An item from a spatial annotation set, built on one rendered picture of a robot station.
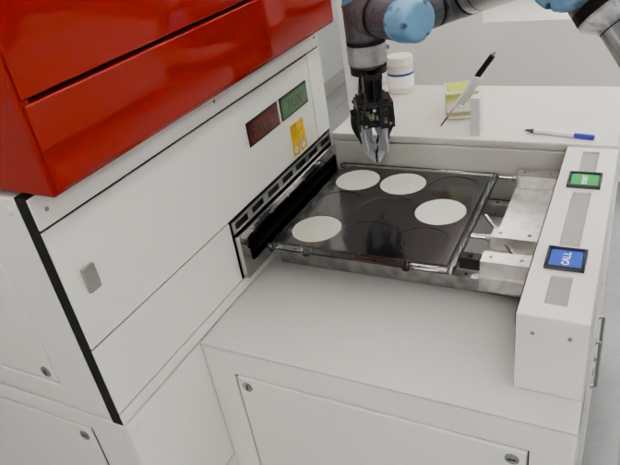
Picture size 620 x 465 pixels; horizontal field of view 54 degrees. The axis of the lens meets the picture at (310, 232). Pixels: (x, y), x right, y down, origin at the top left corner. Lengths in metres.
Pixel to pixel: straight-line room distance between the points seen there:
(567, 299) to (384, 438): 0.37
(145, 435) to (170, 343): 0.15
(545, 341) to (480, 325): 0.20
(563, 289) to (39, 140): 0.71
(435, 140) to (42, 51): 0.89
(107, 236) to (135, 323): 0.15
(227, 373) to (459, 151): 0.69
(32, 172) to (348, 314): 0.59
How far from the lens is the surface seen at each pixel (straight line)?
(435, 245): 1.13
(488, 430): 0.97
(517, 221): 1.23
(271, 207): 1.24
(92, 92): 0.82
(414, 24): 1.08
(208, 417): 1.22
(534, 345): 0.91
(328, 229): 1.21
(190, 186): 1.04
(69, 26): 0.80
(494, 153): 1.38
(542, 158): 1.37
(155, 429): 1.09
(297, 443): 1.18
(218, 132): 1.10
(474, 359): 1.01
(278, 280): 1.23
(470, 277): 1.13
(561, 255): 0.99
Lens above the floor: 1.51
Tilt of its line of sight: 30 degrees down
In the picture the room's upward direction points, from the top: 10 degrees counter-clockwise
